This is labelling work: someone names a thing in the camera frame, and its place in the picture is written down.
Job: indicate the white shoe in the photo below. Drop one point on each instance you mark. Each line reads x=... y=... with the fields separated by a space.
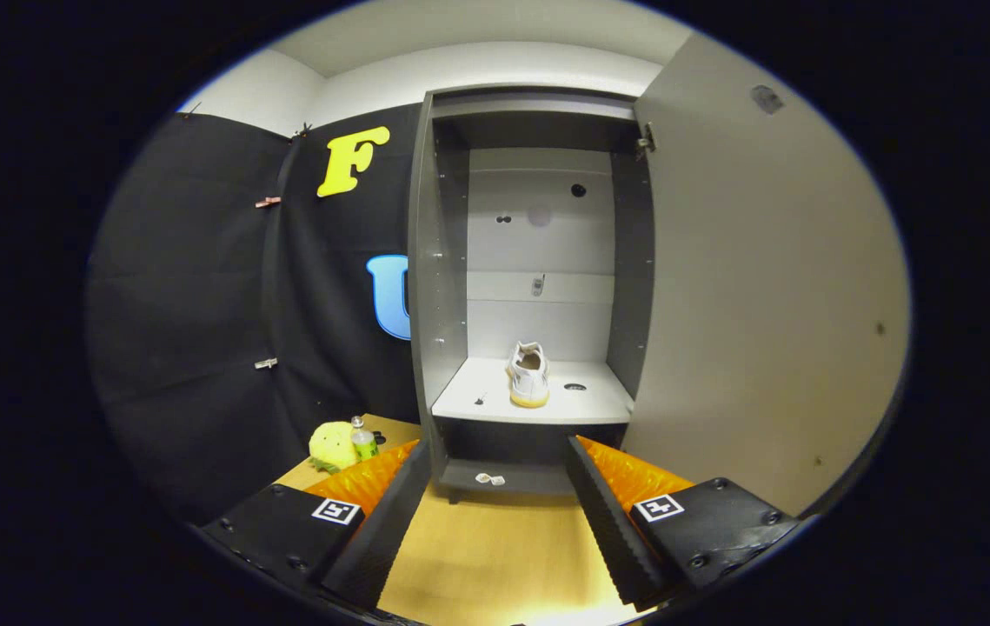
x=529 y=378

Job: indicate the yellow plush toy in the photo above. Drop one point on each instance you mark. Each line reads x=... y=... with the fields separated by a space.
x=329 y=445

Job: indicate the grey shoe cabinet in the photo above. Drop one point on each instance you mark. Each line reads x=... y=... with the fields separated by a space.
x=538 y=322

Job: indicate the red clip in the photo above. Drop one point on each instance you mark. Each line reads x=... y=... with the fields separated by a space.
x=268 y=202

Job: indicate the black backdrop cloth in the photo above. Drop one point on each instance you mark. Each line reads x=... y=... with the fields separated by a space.
x=190 y=322

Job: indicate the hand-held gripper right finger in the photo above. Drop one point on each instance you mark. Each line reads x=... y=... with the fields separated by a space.
x=607 y=522

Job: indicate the green drink bottle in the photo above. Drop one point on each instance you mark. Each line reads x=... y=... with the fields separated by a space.
x=364 y=445

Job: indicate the silver clip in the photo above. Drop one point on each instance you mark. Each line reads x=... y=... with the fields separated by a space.
x=265 y=363

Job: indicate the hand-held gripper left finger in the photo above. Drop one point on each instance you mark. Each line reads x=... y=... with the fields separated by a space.
x=382 y=530

